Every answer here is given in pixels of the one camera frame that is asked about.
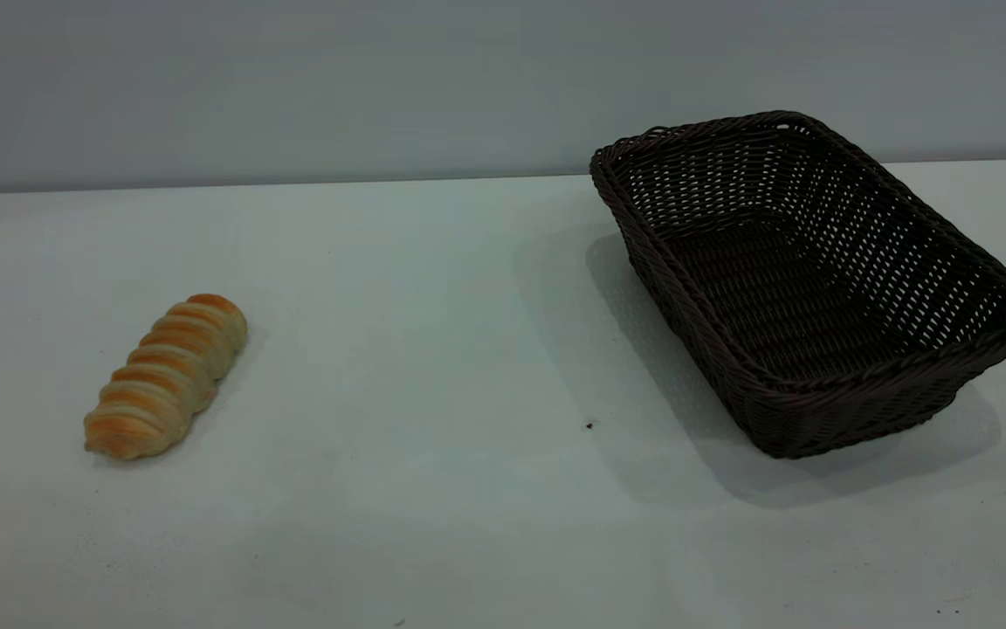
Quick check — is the black woven wicker basket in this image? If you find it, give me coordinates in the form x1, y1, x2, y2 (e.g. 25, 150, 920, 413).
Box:
589, 110, 1006, 460

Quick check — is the ridged golden bread roll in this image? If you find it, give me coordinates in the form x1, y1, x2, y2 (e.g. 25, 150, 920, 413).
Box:
83, 294, 249, 461

